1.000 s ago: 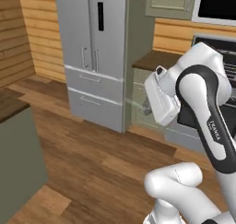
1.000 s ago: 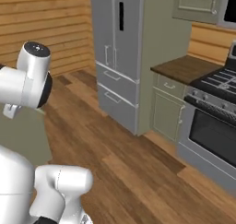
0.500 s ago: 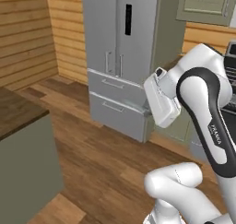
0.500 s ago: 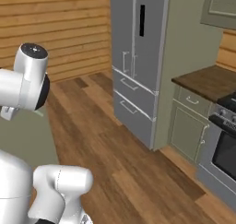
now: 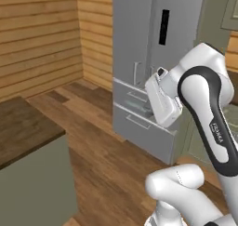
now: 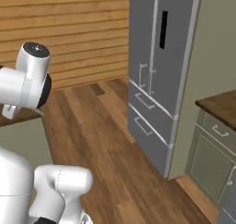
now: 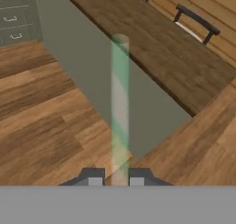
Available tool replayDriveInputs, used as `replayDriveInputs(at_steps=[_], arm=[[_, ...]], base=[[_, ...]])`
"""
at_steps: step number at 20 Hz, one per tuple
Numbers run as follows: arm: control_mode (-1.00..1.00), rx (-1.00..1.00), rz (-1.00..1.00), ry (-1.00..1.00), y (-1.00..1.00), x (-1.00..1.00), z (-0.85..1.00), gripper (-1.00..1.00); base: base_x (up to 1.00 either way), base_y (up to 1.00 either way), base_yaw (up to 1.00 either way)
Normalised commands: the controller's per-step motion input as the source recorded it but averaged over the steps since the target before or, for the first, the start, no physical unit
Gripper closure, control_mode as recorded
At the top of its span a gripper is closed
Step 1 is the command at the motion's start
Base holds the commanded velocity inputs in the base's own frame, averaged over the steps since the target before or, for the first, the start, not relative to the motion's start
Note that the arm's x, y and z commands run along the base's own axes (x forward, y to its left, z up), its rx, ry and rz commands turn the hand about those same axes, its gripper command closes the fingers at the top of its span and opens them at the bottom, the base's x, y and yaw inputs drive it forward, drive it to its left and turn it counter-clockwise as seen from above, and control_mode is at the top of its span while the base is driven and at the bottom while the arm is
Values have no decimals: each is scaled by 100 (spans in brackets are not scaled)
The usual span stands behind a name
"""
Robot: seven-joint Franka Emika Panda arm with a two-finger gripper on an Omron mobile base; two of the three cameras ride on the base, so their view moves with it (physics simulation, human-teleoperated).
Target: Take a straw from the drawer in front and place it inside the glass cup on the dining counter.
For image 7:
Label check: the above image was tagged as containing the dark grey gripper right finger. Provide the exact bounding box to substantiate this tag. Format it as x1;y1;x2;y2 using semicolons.
128;167;173;187

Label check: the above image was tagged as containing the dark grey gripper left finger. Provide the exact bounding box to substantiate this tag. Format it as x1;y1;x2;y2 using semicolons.
58;167;106;187

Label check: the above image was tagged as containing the green and white striped straw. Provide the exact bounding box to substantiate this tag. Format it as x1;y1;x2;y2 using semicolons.
110;33;131;187

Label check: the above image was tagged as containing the wooden top dining counter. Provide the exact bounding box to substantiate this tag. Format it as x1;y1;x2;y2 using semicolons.
34;0;236;161

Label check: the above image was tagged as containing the grey-green drawer cabinet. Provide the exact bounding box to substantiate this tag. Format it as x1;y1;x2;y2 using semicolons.
0;0;43;47

